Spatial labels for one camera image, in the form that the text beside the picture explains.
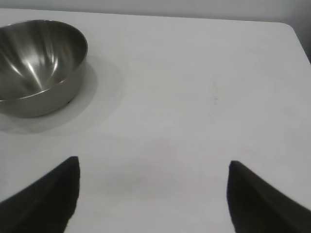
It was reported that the stainless steel mixing bowl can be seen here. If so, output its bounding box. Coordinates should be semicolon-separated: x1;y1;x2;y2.
0;19;88;119

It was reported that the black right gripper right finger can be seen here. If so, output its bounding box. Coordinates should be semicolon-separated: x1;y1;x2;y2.
226;160;311;233

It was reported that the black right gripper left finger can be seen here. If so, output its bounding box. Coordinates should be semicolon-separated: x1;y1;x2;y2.
0;156;81;233

